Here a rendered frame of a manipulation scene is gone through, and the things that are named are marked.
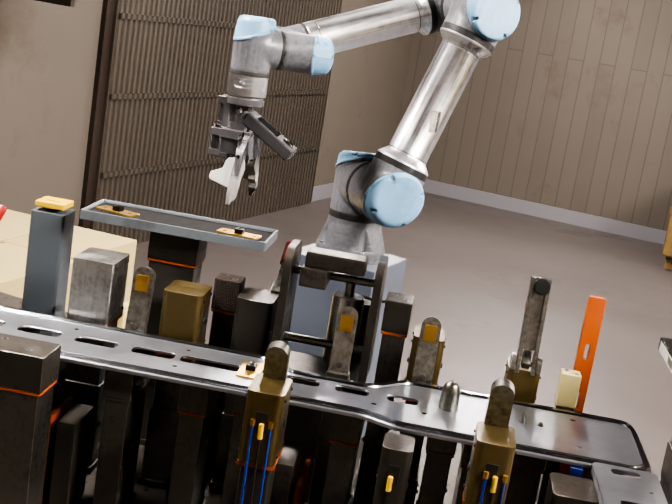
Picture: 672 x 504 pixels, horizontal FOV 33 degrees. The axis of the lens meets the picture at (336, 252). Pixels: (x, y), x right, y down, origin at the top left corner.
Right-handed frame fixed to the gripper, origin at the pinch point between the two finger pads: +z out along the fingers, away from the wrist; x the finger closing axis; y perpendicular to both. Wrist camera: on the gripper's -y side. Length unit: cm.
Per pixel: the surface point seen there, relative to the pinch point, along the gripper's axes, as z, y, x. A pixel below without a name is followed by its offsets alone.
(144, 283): 14.3, 10.1, 20.8
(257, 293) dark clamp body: 14.6, -8.4, 10.3
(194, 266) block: 13.8, 6.9, 3.3
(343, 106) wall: 45, 139, -733
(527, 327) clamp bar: 10, -58, 11
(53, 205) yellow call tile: 6.9, 36.5, 5.7
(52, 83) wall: 24, 213, -346
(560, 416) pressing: 23, -67, 18
